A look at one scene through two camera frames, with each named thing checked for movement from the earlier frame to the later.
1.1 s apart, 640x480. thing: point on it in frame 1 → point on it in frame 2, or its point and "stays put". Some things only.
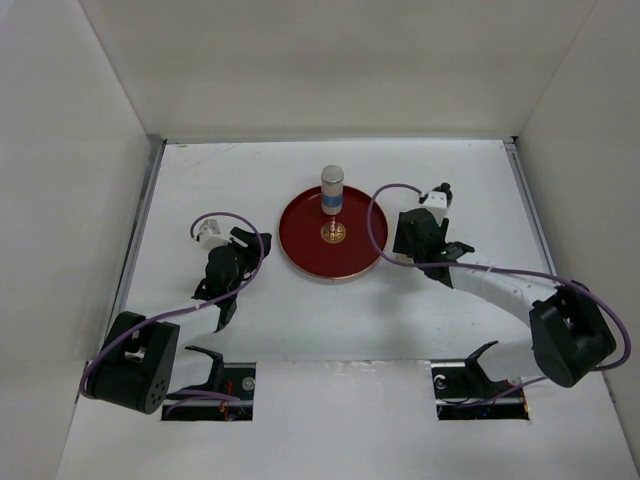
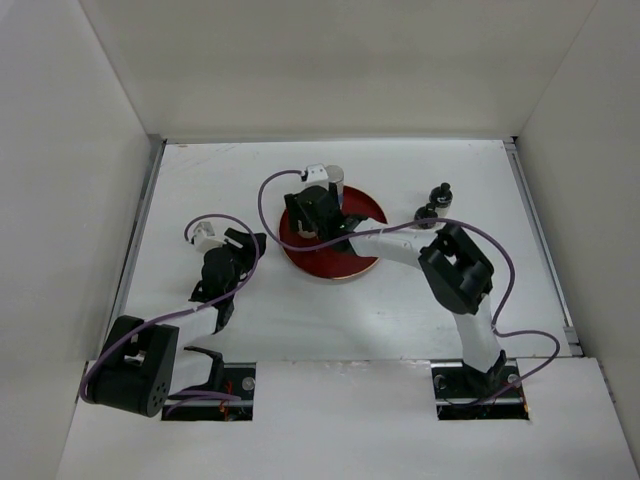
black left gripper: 251,249 stays put
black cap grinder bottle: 445,188 stays put
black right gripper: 401,242 → 294,208
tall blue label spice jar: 332,180 stays put
